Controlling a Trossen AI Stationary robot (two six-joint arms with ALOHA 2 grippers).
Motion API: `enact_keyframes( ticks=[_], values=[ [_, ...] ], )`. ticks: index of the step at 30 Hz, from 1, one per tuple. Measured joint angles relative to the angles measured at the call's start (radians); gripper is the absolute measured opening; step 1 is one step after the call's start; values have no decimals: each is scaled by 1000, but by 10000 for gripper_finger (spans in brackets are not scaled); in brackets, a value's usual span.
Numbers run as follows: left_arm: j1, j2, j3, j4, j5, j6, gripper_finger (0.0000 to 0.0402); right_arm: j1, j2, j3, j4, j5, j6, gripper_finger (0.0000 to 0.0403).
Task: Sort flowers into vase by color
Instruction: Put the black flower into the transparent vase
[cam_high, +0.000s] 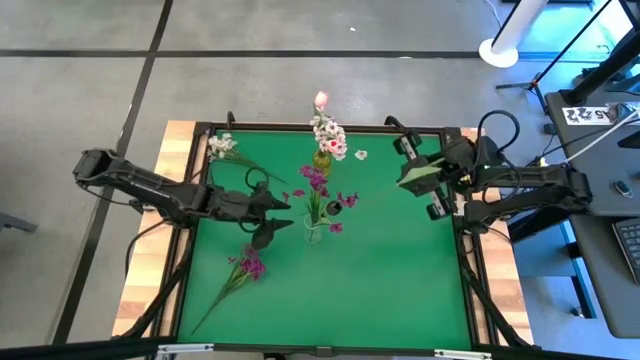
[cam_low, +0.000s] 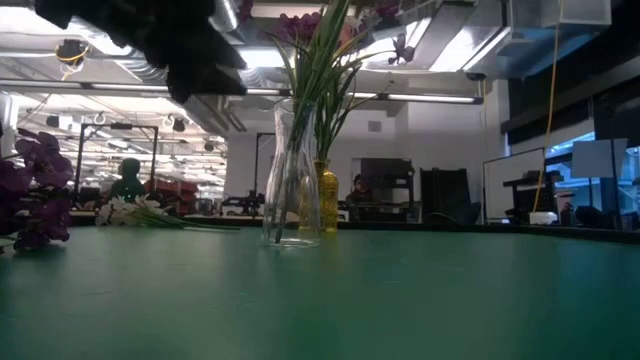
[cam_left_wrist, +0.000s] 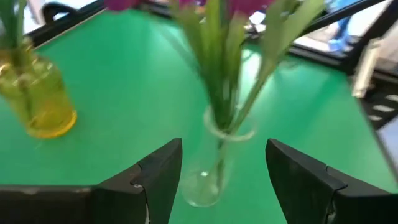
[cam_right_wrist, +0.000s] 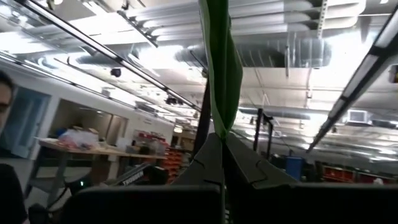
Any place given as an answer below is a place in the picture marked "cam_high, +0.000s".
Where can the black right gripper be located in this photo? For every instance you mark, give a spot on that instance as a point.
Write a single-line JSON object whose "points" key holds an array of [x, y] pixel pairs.
{"points": [[452, 175]]}

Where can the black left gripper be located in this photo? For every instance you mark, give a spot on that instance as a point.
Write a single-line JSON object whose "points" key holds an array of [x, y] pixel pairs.
{"points": [[240, 207]]}

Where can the green leaf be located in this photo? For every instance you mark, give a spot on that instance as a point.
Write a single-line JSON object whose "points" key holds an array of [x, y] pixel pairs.
{"points": [[420, 174]]}

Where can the clear glass vase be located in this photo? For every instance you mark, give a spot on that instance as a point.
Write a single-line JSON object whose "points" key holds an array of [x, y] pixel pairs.
{"points": [[312, 237]]}

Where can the purple flower spray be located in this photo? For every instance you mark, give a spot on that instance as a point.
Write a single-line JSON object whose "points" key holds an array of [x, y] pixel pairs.
{"points": [[315, 179], [252, 267]]}

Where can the white flower spray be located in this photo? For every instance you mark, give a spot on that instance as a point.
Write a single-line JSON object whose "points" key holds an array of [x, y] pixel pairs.
{"points": [[330, 129], [220, 145]]}

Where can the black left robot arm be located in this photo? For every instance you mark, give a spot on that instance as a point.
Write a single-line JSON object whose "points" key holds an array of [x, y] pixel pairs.
{"points": [[150, 192]]}

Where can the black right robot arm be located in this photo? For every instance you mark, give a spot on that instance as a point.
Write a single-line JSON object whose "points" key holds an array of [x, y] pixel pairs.
{"points": [[540, 177]]}

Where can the yellow glass vase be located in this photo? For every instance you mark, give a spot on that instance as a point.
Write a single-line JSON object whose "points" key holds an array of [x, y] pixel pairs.
{"points": [[322, 162]]}

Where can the black table clamp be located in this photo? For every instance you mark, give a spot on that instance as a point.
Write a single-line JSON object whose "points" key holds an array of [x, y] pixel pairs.
{"points": [[392, 121], [230, 120]]}

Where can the grey desk base panel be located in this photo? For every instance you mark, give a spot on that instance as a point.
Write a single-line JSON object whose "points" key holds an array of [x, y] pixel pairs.
{"points": [[540, 255]]}

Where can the black tripod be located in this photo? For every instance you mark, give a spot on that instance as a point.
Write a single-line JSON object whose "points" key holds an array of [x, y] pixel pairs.
{"points": [[537, 81]]}

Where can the green table mat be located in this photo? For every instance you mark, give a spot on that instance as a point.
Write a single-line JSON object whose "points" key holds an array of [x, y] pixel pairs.
{"points": [[380, 280]]}

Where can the white pole round base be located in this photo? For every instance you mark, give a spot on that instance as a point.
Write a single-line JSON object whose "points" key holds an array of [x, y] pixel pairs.
{"points": [[500, 55]]}

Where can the black desk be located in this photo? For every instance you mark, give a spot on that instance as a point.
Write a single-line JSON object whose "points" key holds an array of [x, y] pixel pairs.
{"points": [[595, 165]]}

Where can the white paper label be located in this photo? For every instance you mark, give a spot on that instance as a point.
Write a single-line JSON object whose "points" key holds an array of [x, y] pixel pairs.
{"points": [[585, 115]]}

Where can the black key fob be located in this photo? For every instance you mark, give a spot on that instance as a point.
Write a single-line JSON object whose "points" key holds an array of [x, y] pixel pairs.
{"points": [[622, 188]]}

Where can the black keyboard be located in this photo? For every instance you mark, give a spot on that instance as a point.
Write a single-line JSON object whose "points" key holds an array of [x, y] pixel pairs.
{"points": [[630, 245]]}

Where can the grey furniture foot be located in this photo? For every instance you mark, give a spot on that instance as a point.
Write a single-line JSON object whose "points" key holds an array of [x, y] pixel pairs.
{"points": [[15, 222]]}

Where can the black table frame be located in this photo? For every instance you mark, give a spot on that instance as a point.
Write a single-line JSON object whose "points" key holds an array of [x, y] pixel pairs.
{"points": [[280, 126]]}

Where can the black monitor post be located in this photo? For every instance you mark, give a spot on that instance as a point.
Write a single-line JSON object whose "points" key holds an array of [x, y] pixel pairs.
{"points": [[600, 75]]}

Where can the black camera rig bar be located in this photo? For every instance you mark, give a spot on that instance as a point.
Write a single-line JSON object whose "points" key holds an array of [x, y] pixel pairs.
{"points": [[75, 350]]}

